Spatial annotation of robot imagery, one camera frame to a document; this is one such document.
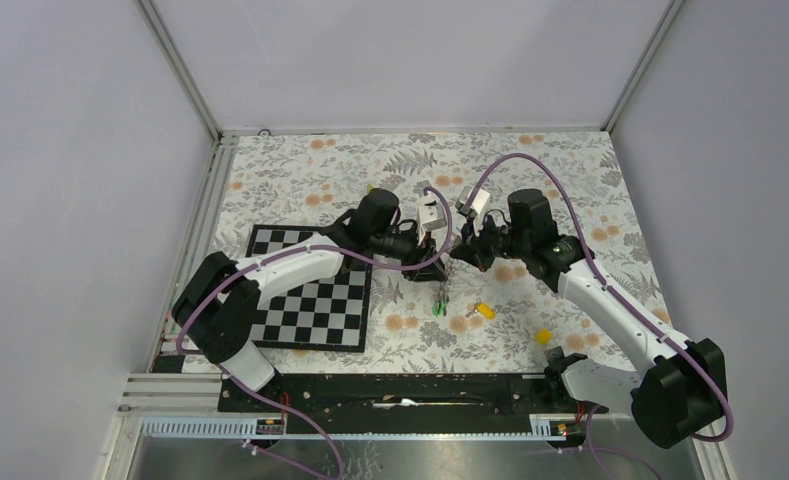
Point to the black white chessboard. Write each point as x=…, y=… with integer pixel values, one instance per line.
x=330, y=314

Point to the floral patterned table mat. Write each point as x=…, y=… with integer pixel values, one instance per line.
x=313, y=179

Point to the green key tag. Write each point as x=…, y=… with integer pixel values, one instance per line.
x=439, y=308

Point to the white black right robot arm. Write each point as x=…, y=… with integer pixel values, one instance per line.
x=675, y=386

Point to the grey slotted cable duct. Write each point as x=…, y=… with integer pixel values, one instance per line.
x=530, y=427

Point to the yellow cube block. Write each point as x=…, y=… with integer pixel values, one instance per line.
x=543, y=337

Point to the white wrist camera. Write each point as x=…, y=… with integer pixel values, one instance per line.
x=431, y=215
x=473, y=204

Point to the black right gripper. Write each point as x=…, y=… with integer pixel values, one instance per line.
x=472, y=249

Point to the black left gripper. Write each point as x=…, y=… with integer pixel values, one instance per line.
x=423, y=252

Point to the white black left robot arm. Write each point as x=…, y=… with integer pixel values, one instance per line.
x=215, y=310

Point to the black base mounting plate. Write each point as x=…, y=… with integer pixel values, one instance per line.
x=368, y=401

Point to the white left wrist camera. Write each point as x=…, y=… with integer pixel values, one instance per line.
x=431, y=215

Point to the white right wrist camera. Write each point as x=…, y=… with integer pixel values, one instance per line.
x=473, y=204

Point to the yellow key tag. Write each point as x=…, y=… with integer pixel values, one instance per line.
x=482, y=309

